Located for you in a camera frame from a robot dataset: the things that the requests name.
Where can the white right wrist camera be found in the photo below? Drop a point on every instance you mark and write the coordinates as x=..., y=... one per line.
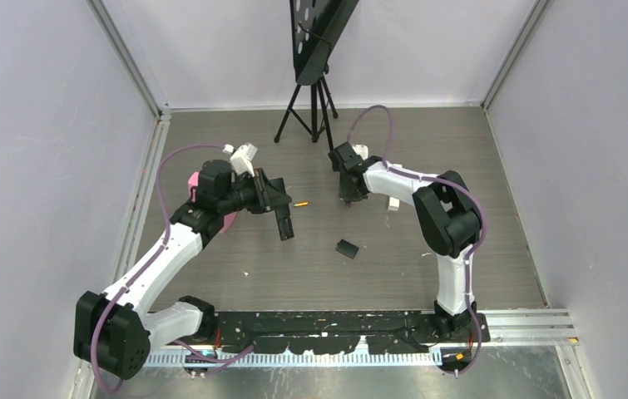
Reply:
x=361, y=150

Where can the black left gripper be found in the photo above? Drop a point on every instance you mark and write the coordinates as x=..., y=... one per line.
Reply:
x=267, y=196

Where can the white remote control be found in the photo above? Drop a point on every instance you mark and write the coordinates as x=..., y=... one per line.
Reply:
x=393, y=204

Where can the pink metronome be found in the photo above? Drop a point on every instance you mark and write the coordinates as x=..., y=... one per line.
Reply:
x=207, y=201

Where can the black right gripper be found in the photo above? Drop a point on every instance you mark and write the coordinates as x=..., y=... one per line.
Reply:
x=346, y=195

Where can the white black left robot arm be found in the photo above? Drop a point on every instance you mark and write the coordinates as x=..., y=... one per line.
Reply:
x=116, y=330

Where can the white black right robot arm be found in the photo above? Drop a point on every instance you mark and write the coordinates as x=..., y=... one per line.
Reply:
x=449, y=218

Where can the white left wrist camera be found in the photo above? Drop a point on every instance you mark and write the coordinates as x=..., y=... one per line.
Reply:
x=241, y=158

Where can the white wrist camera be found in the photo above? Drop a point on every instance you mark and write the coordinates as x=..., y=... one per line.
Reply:
x=361, y=150
x=241, y=158

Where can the black music stand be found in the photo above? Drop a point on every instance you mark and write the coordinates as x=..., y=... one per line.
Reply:
x=316, y=27

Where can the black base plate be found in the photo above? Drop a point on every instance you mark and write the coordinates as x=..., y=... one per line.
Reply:
x=335, y=332

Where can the black remote battery cover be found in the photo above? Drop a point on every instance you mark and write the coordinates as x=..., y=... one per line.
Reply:
x=347, y=249

